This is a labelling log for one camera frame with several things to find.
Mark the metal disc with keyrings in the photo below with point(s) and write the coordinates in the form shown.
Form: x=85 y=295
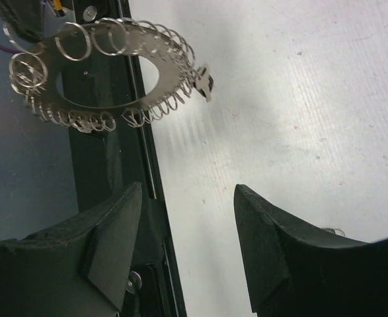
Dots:
x=35 y=72

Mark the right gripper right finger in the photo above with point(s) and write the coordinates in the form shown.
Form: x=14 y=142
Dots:
x=294 y=268

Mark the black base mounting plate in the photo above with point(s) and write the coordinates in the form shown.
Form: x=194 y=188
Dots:
x=105 y=162

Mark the black tag key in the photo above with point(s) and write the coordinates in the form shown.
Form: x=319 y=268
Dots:
x=204 y=82

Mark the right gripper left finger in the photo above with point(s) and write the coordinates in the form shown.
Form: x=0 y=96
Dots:
x=78 y=267

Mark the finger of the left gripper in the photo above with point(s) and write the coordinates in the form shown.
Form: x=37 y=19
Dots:
x=24 y=17

